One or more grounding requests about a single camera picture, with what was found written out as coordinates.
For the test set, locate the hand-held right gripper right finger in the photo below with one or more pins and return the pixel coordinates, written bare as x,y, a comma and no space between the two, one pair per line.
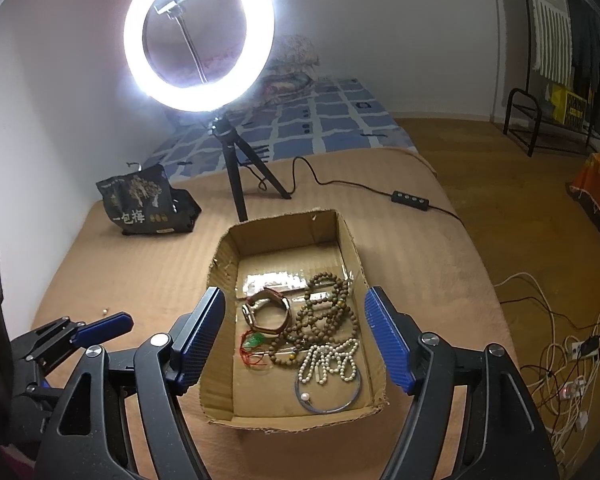
387,340

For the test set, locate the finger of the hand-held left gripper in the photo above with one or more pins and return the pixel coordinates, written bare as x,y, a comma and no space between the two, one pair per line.
105,329

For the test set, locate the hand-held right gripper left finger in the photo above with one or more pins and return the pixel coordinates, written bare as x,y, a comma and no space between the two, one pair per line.
200,340

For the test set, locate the thin dark bangle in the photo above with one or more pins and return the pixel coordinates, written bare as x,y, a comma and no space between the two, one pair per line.
330,411

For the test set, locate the cardboard box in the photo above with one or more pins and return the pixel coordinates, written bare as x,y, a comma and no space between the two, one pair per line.
275,230

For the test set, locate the tan blanket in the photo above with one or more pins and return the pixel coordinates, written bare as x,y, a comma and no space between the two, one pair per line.
405,240

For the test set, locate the black snack bag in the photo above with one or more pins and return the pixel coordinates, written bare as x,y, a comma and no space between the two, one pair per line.
140,200

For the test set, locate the black tripod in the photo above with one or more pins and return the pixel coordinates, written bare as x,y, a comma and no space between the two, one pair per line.
230,145

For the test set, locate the white power strip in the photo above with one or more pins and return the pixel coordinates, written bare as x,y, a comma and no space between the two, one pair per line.
590,346

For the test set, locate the blue checked bed sheet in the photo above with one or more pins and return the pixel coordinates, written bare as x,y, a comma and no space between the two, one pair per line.
340,120

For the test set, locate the black metal clothes rack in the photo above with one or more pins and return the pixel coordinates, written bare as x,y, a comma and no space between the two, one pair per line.
517,92

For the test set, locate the yellow box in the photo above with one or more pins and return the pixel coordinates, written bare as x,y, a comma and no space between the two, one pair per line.
570,105

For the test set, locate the folded floral quilt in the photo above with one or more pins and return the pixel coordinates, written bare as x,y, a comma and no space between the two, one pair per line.
295,50

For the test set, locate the phone holder clamp on stem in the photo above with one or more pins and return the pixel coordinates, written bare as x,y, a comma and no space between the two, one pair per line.
172,2

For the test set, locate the white fringed towel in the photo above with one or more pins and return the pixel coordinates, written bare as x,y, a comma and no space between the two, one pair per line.
547,20

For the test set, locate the dark hanging clothes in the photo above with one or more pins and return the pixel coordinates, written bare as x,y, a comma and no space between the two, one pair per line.
592,45

